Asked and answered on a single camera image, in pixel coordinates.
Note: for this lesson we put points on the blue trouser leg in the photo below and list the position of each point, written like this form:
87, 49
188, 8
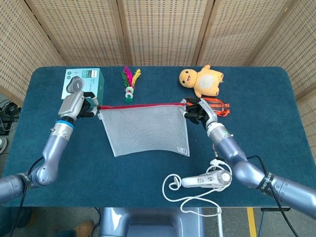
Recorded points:
66, 234

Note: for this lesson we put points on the white handheld device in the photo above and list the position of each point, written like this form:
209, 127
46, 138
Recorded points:
202, 180

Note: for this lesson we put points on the yellow plush toy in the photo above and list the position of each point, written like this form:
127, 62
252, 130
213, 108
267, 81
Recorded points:
205, 81

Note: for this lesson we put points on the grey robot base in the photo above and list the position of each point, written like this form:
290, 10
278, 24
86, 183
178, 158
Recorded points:
148, 222

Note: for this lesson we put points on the teal speaker product box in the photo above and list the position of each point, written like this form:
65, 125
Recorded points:
84, 79

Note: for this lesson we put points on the woven bamboo folding screen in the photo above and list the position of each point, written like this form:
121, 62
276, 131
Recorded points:
163, 32

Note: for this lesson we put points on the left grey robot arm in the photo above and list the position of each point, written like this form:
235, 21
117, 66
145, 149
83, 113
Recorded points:
53, 148

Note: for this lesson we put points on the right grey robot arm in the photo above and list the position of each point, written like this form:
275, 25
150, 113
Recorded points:
232, 150

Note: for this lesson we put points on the grey sneaker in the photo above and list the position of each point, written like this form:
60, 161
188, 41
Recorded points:
2, 145

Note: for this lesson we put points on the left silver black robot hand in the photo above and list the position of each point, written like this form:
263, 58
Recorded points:
71, 106

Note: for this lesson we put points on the blue table carpet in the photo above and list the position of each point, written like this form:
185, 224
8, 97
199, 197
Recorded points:
148, 177

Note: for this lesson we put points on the clear mesh zipper pouch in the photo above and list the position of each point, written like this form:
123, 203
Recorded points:
145, 130

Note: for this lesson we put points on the colourful feather shuttlecock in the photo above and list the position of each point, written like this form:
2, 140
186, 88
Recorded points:
129, 90

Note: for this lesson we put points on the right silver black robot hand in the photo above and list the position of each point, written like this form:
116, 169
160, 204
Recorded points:
203, 111

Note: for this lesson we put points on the black bar under table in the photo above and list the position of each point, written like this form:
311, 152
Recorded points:
275, 209

